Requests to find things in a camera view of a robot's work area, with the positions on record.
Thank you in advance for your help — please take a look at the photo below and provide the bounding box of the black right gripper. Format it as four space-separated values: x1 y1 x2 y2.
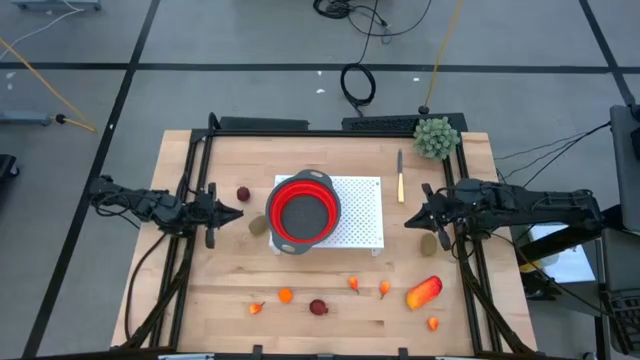
403 183 469 252

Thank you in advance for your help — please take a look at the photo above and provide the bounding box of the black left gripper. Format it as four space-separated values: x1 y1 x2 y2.
192 182 245 250

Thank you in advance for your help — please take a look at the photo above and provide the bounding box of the brown kiwi fruit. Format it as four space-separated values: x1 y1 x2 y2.
419 233 439 258
248 214 270 237

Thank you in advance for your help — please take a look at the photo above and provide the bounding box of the red orange mango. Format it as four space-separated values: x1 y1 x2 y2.
405 275 444 312

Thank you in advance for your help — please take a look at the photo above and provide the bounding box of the red collapsible colander bowl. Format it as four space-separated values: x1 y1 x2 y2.
264 168 343 256

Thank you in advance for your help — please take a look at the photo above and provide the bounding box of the white perforated shelf riser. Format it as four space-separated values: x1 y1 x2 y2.
269 173 385 257

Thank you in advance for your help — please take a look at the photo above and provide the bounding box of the green potted plant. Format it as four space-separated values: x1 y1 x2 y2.
412 116 461 161

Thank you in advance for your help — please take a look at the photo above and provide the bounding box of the black rectangular box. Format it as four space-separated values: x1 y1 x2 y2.
218 115 310 132

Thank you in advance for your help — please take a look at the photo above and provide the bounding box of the black perforated box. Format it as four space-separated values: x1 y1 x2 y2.
341 113 469 134

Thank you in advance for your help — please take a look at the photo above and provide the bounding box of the white paper sheet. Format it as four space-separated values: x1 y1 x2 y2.
524 223 597 285

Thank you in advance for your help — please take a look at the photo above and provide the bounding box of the black floor caster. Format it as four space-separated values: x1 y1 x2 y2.
0 153 21 181

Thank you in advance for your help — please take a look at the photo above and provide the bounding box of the black keyboard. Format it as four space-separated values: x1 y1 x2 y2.
602 292 640 357

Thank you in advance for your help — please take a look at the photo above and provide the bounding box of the grey stand foot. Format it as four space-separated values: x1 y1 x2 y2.
0 110 54 126

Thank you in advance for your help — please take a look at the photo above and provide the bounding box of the grey stand base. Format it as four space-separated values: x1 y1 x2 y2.
10 0 103 12

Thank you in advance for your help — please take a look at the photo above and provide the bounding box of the knife with wooden handle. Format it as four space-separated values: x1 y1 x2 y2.
396 148 406 204

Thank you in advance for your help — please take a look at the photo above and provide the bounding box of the yellow hanging cable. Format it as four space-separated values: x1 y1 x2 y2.
418 0 465 115

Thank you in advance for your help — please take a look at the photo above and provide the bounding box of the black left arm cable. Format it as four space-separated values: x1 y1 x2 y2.
123 232 169 344

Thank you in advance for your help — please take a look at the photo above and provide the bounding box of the black aluminium table frame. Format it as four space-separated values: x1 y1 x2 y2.
112 112 539 359

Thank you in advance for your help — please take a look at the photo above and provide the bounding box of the black coiled cable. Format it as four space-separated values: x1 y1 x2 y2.
339 0 381 119

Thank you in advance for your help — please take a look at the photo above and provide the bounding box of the yellow floor cable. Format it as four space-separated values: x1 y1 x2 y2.
0 37 99 134

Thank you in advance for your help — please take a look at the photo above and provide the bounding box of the black cable bundle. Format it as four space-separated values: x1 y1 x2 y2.
312 0 434 45

